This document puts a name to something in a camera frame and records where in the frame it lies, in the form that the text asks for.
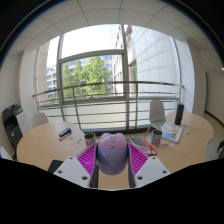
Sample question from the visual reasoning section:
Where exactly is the black cylindrical speaker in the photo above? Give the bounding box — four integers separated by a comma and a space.
174, 103, 185, 126

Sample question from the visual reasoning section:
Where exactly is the light illustrated booklet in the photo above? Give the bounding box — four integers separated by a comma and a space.
160, 121, 184, 144

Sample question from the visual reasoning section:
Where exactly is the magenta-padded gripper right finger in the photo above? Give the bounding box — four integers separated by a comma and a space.
127, 142, 172, 188

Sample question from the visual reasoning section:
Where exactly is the pink and lilac computer mouse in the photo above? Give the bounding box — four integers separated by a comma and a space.
96, 132, 129, 176

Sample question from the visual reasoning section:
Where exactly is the metal balcony railing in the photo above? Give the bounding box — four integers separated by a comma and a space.
32, 80, 185, 131

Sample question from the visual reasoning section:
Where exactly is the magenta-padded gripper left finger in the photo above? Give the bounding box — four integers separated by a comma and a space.
53, 142, 100, 189

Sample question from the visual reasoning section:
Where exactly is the dark blue stapler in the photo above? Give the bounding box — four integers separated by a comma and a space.
58, 127, 73, 141

